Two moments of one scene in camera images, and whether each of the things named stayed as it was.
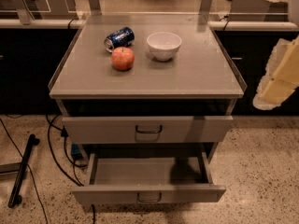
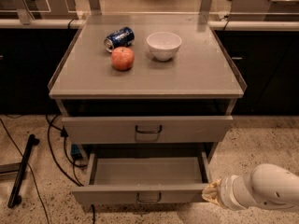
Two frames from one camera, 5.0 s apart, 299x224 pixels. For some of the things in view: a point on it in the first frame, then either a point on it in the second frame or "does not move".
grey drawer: x=149 y=180 does not move
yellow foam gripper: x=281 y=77 -> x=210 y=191
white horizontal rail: x=79 y=23 does not move
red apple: x=122 y=58 does not move
